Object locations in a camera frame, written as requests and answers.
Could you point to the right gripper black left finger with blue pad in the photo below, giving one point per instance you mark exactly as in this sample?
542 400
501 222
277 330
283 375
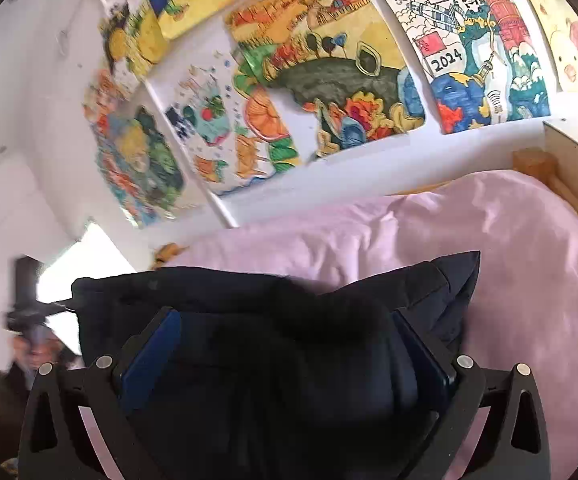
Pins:
55 442

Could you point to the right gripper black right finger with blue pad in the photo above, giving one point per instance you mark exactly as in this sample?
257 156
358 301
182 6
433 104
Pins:
513 443

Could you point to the dark navy puffer jacket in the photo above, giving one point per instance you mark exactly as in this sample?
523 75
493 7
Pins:
266 377

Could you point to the person's left hand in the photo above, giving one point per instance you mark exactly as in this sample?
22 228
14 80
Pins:
30 355

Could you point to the bright window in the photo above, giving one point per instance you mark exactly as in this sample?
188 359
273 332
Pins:
94 255

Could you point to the pink bed quilt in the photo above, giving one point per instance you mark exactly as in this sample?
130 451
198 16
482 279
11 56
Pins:
525 304

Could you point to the blond child green painting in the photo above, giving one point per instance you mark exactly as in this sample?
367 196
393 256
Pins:
135 158

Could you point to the orange fruit juice painting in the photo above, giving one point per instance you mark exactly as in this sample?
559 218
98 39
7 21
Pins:
224 120

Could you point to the bee and sunflower painting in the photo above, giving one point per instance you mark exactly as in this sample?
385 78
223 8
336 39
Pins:
133 43

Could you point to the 2024 dragon city painting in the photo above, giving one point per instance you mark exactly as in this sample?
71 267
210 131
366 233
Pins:
479 60

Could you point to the yellow landscape hill painting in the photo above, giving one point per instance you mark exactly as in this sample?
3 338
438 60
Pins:
338 60

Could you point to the white wall conduit pipe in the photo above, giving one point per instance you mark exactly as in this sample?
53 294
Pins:
146 95

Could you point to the wooden bed frame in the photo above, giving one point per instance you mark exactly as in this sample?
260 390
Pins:
564 174

